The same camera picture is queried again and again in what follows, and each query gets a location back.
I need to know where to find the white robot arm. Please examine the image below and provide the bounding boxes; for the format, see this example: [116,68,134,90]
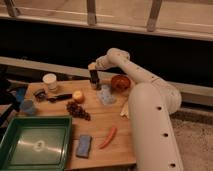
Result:
[88,48,184,171]

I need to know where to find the yellow apple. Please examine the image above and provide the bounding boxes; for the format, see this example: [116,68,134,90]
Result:
[72,90,84,103]

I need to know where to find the white paper cup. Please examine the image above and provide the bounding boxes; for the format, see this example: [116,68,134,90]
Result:
[42,73,57,91]

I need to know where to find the small metal cup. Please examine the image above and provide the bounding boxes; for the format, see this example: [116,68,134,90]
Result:
[91,81,101,90]

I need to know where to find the yellow banana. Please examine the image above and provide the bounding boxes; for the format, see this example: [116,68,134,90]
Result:
[120,102,129,118]

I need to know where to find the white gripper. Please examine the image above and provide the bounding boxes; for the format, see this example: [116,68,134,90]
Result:
[88,56,110,80]

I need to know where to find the orange carrot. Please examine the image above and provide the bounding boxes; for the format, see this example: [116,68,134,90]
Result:
[99,127,117,149]

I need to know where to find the bunch of dark grapes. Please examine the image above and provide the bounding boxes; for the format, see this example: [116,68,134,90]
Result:
[66,101,91,121]

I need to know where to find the clear plastic container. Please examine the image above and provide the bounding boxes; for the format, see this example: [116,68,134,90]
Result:
[97,84,116,105]

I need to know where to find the blue sponge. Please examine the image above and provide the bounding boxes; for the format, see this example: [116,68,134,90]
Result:
[76,135,92,158]

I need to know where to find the blue plastic cup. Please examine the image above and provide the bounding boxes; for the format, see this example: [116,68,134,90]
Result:
[20,100,36,116]

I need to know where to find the green plastic tray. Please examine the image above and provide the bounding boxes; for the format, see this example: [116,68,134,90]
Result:
[0,116,72,171]

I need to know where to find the black eraser block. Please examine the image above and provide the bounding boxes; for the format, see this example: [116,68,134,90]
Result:
[91,71,100,82]

